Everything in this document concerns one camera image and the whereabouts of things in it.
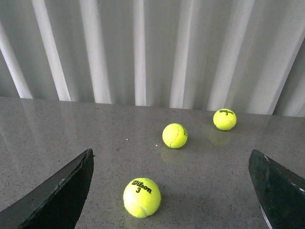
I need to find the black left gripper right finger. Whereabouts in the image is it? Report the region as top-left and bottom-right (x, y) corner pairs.
(248, 149), (305, 229)

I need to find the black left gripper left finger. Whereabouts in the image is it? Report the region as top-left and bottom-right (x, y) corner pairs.
(0, 149), (94, 229)

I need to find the Wilson 3 tennis ball near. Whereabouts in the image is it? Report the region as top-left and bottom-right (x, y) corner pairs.
(123, 177), (161, 218)

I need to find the wilson 3 tennis ball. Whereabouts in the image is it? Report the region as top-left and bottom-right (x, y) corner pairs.
(123, 177), (161, 218)
(213, 108), (237, 131)

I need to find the Wilson 3 tennis ball far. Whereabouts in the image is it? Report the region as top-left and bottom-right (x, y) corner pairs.
(213, 108), (237, 131)

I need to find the Head Team tennis ball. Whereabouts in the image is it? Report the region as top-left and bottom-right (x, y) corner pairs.
(162, 123), (188, 149)

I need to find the white pleated curtain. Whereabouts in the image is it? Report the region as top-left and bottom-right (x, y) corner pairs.
(0, 0), (305, 117)

